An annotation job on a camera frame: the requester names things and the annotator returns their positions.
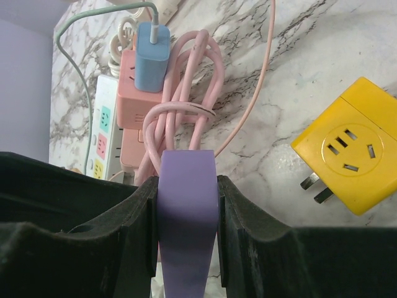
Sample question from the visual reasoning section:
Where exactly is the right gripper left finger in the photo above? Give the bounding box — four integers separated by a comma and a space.
1, 152, 158, 297

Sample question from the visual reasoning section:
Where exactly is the purple power strip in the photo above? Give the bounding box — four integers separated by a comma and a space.
156, 150, 219, 297

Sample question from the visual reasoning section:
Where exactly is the light blue small plug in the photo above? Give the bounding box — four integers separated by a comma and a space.
135, 22, 171, 93

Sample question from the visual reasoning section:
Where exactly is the white coiled cable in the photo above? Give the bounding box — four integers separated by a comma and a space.
107, 6, 146, 78

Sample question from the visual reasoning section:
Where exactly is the pink coiled cable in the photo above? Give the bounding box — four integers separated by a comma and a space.
133, 29, 225, 187

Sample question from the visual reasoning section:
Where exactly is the white power strip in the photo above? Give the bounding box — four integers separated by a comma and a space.
86, 74, 123, 183

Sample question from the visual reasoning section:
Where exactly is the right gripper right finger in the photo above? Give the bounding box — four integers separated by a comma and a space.
218, 176, 396, 297

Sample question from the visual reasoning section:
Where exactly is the thin mint cable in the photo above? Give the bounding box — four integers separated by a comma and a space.
53, 1, 161, 174

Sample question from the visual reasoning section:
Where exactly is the pink power strip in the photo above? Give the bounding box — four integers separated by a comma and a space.
116, 30, 174, 173

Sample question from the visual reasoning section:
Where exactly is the yellow cube socket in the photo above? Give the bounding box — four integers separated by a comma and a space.
292, 77, 396, 215

